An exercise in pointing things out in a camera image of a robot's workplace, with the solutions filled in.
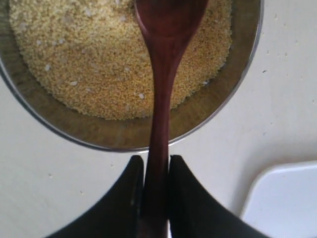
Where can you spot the yellow millet grains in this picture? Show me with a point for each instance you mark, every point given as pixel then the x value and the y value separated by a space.
pixel 91 56

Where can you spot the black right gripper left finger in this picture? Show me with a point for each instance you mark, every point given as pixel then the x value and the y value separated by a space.
pixel 116 214

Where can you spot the white plastic tray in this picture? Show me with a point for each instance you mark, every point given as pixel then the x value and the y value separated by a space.
pixel 282 201

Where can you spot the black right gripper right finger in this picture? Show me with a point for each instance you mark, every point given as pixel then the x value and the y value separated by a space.
pixel 194 213

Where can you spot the steel bowl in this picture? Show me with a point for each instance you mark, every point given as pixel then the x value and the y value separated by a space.
pixel 133 135

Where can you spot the dark red wooden spoon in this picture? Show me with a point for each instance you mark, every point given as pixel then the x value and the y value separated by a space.
pixel 167 27

